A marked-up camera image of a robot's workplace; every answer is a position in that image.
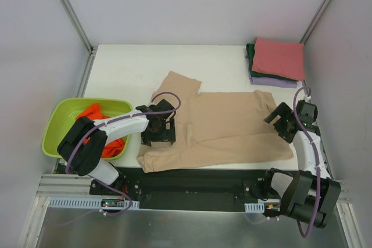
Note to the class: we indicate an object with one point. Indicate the folded red t shirt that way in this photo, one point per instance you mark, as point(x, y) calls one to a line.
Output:
point(284, 59)

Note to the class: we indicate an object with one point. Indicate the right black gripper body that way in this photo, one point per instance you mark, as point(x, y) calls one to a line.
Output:
point(280, 121)

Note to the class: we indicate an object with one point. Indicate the folded dark green t shirt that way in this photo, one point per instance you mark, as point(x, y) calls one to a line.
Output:
point(250, 52)

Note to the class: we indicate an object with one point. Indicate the folded lavender t shirt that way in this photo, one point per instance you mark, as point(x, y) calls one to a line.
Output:
point(273, 82)

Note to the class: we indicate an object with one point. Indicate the orange t shirt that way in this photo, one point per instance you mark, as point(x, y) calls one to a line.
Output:
point(112, 149)

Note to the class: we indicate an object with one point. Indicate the left white cable duct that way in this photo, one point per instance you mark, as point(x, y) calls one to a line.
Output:
point(92, 203)

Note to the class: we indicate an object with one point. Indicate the beige t shirt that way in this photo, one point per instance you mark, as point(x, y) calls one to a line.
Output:
point(214, 128)

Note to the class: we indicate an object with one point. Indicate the right white cable duct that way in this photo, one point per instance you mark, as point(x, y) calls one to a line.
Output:
point(254, 208)

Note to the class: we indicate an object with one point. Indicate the aluminium frame post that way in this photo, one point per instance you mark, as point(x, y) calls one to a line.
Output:
point(71, 14)
point(315, 20)

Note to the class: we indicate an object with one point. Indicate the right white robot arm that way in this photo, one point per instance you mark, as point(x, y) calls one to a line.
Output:
point(308, 195)

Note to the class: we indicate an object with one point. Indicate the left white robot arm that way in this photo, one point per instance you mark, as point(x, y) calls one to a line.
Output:
point(83, 145)

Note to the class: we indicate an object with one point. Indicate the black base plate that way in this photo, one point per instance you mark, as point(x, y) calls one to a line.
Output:
point(223, 202)

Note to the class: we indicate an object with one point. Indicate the right aluminium frame post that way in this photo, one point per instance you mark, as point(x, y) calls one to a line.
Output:
point(315, 20)

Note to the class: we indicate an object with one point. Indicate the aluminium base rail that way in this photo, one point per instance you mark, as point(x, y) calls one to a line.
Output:
point(58, 185)

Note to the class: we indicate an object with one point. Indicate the white cable duct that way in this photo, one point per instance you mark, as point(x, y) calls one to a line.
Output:
point(254, 208)
point(92, 203)

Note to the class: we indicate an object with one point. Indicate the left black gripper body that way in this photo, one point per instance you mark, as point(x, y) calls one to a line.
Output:
point(158, 136)

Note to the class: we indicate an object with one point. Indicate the left aluminium frame post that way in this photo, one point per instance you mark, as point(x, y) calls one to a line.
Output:
point(71, 14)

